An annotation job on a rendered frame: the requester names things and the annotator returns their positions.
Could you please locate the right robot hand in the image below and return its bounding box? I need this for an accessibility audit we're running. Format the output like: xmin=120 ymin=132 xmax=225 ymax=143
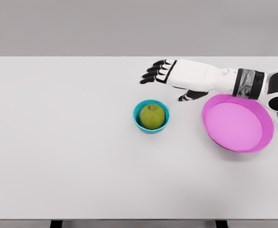
xmin=139 ymin=58 xmax=215 ymax=103

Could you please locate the green apple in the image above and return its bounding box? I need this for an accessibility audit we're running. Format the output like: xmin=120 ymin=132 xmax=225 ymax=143
xmin=139 ymin=104 xmax=166 ymax=130

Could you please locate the pink plate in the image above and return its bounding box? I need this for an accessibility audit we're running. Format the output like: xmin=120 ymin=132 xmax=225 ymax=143
xmin=201 ymin=94 xmax=275 ymax=153

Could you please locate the blue bowl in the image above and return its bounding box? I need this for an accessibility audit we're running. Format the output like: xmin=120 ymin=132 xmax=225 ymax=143
xmin=132 ymin=99 xmax=171 ymax=134

